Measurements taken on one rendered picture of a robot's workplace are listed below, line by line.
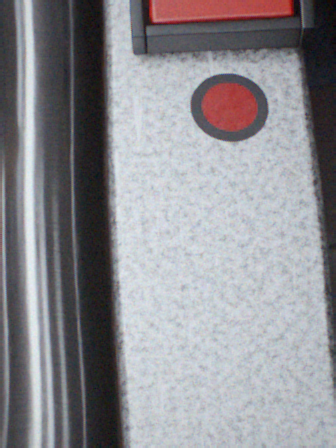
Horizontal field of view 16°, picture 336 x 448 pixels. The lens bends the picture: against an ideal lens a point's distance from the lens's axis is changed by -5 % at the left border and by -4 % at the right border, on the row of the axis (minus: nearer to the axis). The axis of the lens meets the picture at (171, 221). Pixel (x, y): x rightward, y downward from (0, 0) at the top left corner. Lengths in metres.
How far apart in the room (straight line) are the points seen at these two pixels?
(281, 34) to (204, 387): 0.15
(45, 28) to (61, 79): 0.02
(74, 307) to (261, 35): 0.13
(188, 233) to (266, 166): 0.04
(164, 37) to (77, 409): 0.15
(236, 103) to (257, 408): 0.13
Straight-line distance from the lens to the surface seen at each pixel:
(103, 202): 0.52
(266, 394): 0.45
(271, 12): 0.49
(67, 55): 0.50
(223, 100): 0.49
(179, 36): 0.49
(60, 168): 0.48
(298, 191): 0.47
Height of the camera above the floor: 1.35
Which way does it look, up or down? 70 degrees down
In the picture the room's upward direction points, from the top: 3 degrees counter-clockwise
